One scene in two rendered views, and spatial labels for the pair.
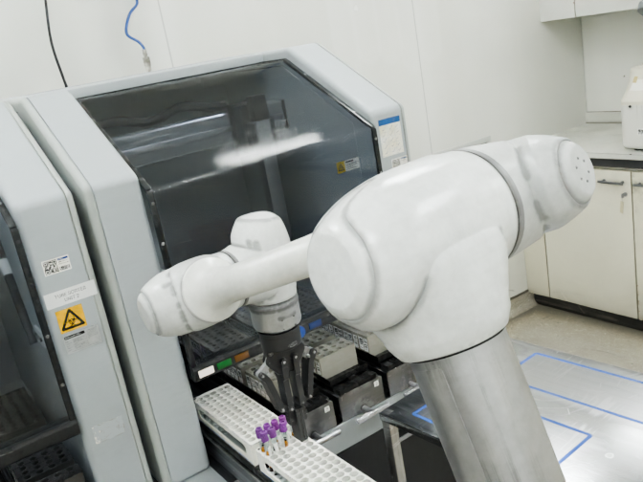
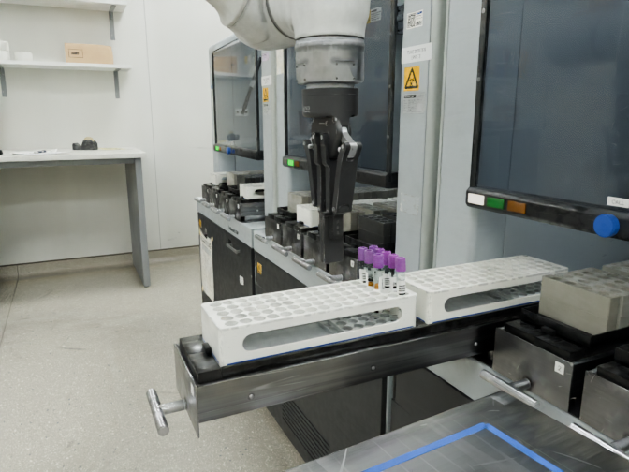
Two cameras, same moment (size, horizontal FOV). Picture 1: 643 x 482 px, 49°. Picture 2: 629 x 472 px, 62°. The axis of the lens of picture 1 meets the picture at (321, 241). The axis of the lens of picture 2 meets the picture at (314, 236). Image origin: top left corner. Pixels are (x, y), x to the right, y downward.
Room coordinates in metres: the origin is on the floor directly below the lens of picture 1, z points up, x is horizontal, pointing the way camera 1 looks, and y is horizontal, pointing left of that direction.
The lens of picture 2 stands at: (1.24, -0.60, 1.12)
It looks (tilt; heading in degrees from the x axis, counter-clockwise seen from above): 13 degrees down; 96
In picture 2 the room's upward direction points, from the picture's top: straight up
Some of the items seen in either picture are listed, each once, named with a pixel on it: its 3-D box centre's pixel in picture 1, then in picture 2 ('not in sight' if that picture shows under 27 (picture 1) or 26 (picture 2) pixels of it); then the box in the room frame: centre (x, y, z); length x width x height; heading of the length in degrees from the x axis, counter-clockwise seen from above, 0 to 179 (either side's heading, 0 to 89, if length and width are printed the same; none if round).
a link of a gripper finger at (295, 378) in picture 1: (295, 378); (335, 174); (1.19, 0.09, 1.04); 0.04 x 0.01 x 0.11; 32
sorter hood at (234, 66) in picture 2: not in sight; (287, 78); (0.87, 1.67, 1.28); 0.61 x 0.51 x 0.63; 122
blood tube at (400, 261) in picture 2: not in sight; (401, 294); (1.29, 0.13, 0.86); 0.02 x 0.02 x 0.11
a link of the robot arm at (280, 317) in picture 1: (275, 311); (329, 65); (1.18, 0.10, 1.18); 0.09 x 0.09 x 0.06
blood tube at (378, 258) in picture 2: (285, 446); (378, 289); (1.26, 0.14, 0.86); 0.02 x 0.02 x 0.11
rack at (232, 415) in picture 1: (240, 423); (481, 288); (1.43, 0.25, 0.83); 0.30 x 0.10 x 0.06; 32
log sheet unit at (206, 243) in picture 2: not in sight; (204, 264); (0.45, 1.71, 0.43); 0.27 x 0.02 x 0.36; 122
